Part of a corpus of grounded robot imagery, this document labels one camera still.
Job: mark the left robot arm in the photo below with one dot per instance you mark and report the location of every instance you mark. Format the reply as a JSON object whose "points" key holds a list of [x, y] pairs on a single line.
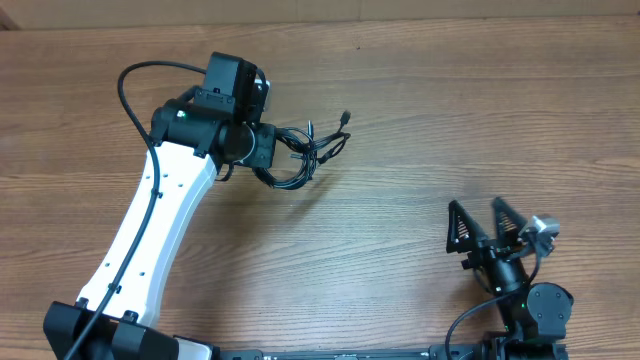
{"points": [[191, 136]]}

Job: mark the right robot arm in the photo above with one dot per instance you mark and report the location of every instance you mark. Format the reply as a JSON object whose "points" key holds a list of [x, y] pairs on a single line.
{"points": [[534, 315]]}

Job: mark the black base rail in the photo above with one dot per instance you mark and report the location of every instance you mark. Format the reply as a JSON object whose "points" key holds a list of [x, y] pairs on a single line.
{"points": [[340, 355]]}

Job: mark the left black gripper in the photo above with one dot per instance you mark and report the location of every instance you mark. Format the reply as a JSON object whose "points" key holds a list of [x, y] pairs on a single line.
{"points": [[266, 133]]}

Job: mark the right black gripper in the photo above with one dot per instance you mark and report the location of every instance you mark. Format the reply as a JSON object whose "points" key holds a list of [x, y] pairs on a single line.
{"points": [[490, 249]]}

